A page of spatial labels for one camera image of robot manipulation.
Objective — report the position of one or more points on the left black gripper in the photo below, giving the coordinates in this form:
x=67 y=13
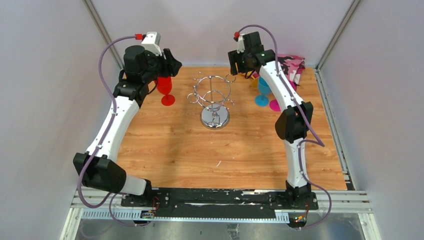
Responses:
x=170 y=66

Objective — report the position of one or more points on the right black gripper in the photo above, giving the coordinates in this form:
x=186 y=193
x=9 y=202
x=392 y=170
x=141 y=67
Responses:
x=235 y=57

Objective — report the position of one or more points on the red wine glass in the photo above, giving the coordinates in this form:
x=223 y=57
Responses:
x=164 y=86

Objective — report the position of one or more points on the yellow wine glass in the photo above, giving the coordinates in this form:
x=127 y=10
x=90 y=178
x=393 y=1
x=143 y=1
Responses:
x=252 y=77

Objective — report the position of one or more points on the chrome wine glass rack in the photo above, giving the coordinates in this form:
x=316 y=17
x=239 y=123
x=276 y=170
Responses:
x=211 y=93

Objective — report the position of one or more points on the blue wine glass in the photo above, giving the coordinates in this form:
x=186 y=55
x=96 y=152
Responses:
x=264 y=90

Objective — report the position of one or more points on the pink wine glass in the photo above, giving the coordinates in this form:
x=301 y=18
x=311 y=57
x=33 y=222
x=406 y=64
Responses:
x=273 y=104

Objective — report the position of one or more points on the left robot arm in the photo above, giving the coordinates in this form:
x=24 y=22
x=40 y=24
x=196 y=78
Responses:
x=97 y=167

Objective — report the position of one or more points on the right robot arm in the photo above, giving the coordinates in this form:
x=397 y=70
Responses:
x=293 y=123

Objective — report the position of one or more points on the pink camouflage cloth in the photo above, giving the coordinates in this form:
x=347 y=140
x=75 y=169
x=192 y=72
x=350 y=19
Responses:
x=292 y=66

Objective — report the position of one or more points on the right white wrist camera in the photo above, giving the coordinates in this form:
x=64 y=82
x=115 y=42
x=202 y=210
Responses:
x=239 y=38

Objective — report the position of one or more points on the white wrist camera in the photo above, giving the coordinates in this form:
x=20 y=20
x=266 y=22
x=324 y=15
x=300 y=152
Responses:
x=239 y=38
x=150 y=41

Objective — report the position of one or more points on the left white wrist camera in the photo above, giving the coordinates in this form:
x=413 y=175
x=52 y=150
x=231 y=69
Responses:
x=150 y=41

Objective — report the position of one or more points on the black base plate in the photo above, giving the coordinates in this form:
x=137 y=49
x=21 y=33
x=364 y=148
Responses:
x=215 y=203

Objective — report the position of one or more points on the aluminium frame rail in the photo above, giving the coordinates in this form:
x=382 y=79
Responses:
x=100 y=205

